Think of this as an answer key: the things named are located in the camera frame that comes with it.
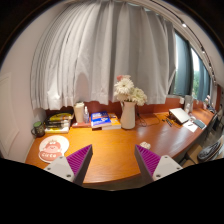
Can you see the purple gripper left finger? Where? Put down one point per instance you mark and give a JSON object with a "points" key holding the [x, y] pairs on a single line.
{"points": [[73, 167]]}

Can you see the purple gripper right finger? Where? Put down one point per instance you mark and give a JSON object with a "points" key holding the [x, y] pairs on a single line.
{"points": [[152, 166]]}

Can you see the round pink cartoon mouse pad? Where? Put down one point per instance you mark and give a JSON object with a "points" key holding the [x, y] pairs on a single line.
{"points": [[52, 147]]}

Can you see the black pen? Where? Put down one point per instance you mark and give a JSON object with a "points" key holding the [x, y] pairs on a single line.
{"points": [[169, 122]]}

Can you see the stack of yellow black books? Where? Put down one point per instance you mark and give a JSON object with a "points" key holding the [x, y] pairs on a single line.
{"points": [[58, 123]]}

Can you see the clear sanitizer bottle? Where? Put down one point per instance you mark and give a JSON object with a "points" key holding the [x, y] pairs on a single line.
{"points": [[86, 115]]}

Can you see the dark green mug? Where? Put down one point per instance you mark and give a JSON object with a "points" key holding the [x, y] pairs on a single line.
{"points": [[38, 129]]}

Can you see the white ceramic vase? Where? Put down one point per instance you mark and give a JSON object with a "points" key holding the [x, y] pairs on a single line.
{"points": [[128, 115]]}

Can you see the white paper sheet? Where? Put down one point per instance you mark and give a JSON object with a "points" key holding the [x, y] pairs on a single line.
{"points": [[190, 126]]}

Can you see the orange book under blue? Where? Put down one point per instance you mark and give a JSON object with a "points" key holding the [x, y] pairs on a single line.
{"points": [[115, 123]]}

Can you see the silver laptop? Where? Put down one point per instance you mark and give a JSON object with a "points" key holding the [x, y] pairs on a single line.
{"points": [[179, 115]]}

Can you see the white cylindrical container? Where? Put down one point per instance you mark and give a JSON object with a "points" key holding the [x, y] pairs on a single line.
{"points": [[79, 112]]}

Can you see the black office chair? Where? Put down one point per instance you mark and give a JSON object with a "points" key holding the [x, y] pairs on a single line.
{"points": [[210, 153]]}

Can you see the dark notebook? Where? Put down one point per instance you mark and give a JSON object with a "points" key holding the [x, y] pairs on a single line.
{"points": [[199, 123]]}

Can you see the white and pink flowers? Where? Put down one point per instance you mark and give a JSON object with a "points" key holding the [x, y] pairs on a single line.
{"points": [[125, 91]]}

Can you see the white curtain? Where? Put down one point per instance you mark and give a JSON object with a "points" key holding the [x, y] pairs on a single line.
{"points": [[89, 44]]}

